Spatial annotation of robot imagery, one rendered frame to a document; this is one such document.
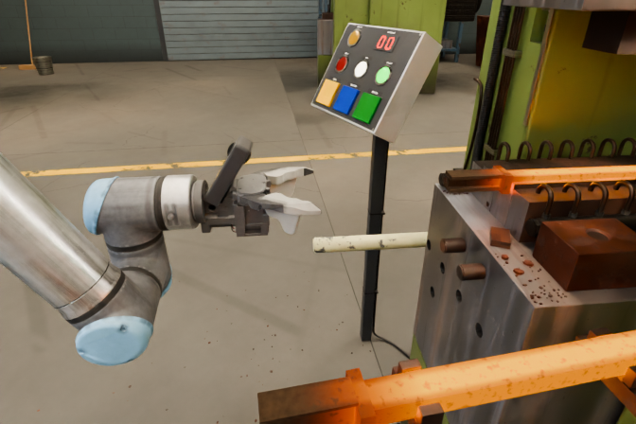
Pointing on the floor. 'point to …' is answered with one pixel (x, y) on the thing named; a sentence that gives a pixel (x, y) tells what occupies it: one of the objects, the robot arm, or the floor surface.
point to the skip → (481, 37)
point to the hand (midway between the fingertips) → (317, 185)
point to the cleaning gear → (38, 56)
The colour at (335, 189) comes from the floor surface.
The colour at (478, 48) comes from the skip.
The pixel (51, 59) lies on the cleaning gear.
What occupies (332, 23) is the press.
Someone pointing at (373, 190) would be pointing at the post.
